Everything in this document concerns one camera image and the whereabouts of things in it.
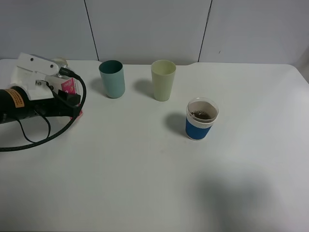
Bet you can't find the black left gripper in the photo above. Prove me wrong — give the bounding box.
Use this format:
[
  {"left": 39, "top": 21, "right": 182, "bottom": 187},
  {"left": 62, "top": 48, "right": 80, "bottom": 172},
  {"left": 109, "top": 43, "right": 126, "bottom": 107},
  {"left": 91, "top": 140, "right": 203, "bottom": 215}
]
[{"left": 29, "top": 82, "right": 81, "bottom": 118}]

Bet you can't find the clear bottle with pink label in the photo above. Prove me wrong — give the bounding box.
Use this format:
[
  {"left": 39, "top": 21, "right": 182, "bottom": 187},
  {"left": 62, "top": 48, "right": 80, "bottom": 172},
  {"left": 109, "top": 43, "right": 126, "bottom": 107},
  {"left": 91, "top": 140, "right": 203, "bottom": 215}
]
[{"left": 50, "top": 57, "right": 84, "bottom": 125}]

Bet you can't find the cup with blue sleeve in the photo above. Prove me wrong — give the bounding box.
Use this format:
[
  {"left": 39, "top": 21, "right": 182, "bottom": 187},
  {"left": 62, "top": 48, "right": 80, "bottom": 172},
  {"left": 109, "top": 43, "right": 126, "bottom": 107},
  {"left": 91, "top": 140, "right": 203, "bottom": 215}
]
[{"left": 185, "top": 97, "right": 219, "bottom": 141}]

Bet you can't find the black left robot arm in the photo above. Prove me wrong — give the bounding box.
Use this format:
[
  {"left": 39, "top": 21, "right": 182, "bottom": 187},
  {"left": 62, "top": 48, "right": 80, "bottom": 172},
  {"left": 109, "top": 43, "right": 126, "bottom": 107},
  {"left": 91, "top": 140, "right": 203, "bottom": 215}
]
[{"left": 0, "top": 87, "right": 81, "bottom": 124}]

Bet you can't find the teal plastic cup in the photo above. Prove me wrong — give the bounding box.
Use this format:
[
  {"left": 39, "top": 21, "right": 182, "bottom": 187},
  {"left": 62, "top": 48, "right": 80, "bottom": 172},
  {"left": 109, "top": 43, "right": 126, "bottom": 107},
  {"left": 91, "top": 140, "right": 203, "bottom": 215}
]
[{"left": 98, "top": 60, "right": 126, "bottom": 99}]

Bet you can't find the light green plastic cup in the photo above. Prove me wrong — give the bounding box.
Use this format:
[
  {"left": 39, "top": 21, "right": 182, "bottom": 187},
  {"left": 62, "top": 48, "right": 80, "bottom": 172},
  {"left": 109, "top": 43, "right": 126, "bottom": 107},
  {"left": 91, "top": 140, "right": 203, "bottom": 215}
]
[{"left": 151, "top": 60, "right": 176, "bottom": 102}]

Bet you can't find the black braided camera cable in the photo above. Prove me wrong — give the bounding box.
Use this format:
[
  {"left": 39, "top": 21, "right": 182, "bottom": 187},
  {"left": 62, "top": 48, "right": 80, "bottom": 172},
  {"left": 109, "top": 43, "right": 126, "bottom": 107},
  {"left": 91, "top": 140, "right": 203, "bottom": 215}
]
[{"left": 0, "top": 67, "right": 87, "bottom": 152}]

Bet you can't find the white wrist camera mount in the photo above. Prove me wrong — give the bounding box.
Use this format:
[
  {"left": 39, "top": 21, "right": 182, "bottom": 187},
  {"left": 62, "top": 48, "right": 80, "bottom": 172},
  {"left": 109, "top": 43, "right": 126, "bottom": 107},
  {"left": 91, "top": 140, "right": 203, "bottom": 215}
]
[{"left": 9, "top": 53, "right": 61, "bottom": 101}]

